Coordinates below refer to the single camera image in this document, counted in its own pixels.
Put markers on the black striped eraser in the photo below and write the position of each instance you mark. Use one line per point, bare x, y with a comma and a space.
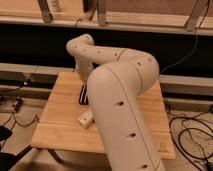
83, 98

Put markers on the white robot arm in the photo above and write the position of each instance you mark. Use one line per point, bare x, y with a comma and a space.
114, 78

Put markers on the white rectangular block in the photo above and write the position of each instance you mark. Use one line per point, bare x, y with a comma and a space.
86, 119

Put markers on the wooden table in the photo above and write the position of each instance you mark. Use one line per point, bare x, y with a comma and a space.
59, 129

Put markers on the wooden shelf frame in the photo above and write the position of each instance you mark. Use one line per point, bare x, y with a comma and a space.
162, 16

